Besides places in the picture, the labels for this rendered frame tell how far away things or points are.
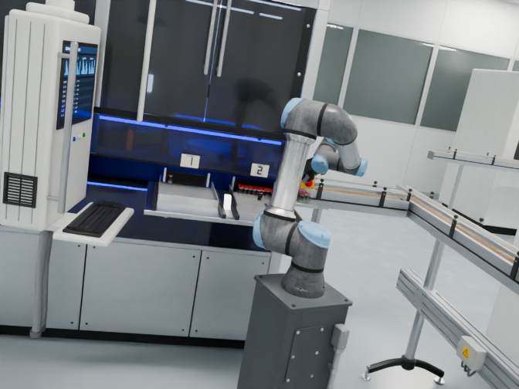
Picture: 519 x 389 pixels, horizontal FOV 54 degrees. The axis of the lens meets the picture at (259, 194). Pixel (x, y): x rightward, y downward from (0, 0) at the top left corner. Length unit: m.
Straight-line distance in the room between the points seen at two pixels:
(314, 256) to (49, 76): 1.07
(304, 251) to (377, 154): 6.08
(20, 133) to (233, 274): 1.27
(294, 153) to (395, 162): 6.17
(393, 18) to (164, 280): 5.76
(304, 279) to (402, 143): 6.23
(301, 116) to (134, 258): 1.23
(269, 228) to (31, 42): 1.00
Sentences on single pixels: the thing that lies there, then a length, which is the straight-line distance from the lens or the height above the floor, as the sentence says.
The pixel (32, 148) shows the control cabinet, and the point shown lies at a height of 1.10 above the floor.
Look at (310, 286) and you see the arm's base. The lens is 1.75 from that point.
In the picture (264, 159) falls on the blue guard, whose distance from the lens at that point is 2.50.
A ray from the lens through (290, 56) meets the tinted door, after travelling 2.48.
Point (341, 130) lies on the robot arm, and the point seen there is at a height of 1.35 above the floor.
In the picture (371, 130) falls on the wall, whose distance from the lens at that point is 7.64.
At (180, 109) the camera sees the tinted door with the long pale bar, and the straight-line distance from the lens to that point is 2.43.
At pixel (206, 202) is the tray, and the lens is 2.25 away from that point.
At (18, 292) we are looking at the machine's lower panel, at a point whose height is 0.27.
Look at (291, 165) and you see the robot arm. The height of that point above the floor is 1.20.
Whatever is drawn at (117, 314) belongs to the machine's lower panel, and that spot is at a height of 0.19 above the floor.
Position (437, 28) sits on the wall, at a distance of 7.93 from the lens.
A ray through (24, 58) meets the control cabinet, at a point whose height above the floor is 1.40.
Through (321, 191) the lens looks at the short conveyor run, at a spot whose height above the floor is 0.93.
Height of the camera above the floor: 1.51
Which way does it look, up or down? 14 degrees down
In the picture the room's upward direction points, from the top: 10 degrees clockwise
